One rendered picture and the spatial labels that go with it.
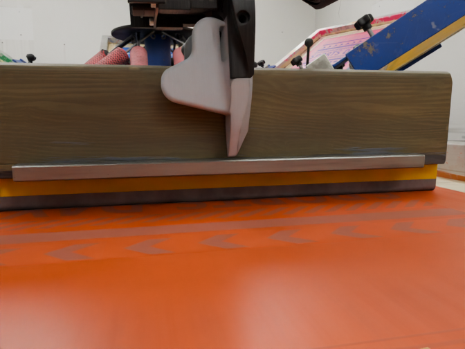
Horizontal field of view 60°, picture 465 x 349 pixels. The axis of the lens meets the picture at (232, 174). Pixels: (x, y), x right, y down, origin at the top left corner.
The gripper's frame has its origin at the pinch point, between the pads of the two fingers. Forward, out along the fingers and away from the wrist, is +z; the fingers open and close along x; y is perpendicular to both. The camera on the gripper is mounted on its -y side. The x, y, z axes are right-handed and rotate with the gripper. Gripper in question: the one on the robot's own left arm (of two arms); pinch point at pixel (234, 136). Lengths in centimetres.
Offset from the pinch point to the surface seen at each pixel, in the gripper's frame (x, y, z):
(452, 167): -5.3, -24.0, 4.5
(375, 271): 15.9, -2.0, 5.0
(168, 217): 4.4, 5.5, 4.8
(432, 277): 17.0, -3.8, 5.1
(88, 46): -440, 58, -86
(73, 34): -440, 73, -98
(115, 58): -95, 13, -20
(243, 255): 12.8, 2.7, 4.9
